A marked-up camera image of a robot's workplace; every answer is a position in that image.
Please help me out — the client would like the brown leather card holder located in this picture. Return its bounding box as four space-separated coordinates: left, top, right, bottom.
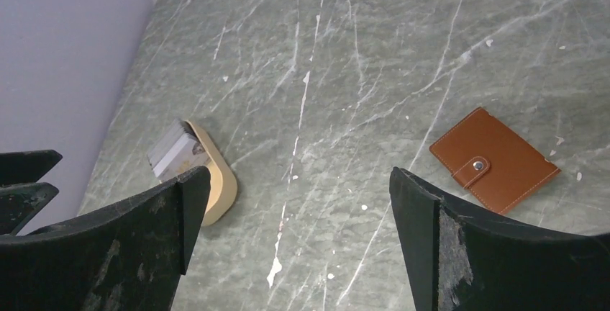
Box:
429 107 560 215

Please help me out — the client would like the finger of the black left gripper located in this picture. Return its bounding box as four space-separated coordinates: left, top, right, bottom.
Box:
1 183 59 235
1 150 63 186

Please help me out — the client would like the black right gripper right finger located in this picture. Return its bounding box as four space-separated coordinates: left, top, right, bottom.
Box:
389 167 609 310

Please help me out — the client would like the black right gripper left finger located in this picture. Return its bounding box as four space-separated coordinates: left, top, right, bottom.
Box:
1 166 211 310

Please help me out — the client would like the beige oval tray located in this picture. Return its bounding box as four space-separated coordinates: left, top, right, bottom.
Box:
186 120 238 227

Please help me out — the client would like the stack of credit cards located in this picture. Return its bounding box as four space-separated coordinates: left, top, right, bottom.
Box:
147 120 210 183

